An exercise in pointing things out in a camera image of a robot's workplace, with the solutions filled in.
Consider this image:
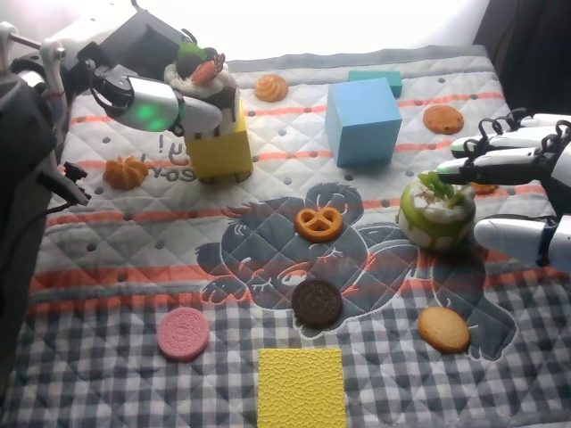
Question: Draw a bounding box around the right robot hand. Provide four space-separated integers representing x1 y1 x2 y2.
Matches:
435 108 571 268

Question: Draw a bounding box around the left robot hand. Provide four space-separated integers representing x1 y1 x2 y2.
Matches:
57 8 224 134

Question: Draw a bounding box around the chocolate drip toy cake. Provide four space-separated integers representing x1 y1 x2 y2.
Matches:
163 42 242 137

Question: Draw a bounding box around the green drip toy cake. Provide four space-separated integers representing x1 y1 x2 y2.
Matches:
396 172 476 253

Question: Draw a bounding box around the smooth yellow cube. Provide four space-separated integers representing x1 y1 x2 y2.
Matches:
185 100 255 180

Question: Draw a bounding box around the blue cube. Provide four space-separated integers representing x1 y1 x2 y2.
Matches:
324 78 403 169

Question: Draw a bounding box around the chocolate chip cookie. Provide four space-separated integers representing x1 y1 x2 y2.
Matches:
422 105 465 135

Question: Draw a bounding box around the orange swirl cookie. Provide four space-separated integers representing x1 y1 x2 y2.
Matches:
253 74 290 103
103 155 150 191

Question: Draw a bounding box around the black backdrop cloth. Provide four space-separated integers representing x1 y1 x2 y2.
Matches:
472 0 571 121

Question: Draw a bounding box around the teal flat block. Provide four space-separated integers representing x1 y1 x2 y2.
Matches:
347 70 402 98

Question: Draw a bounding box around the grey quilt with bear print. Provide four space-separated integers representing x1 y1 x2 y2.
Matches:
0 44 571 428

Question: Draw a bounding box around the plain golden round biscuit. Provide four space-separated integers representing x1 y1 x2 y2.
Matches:
418 306 472 354

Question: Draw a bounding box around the pretzel cookie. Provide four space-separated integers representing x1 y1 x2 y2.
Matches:
294 207 344 243

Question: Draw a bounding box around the dark brown sandwich cookie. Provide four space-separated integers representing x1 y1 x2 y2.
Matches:
293 278 343 330

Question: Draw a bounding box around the pink sandwich cookie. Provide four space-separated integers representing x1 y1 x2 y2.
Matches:
156 307 211 361

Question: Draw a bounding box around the yellow textured block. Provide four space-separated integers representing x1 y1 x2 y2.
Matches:
257 347 348 428

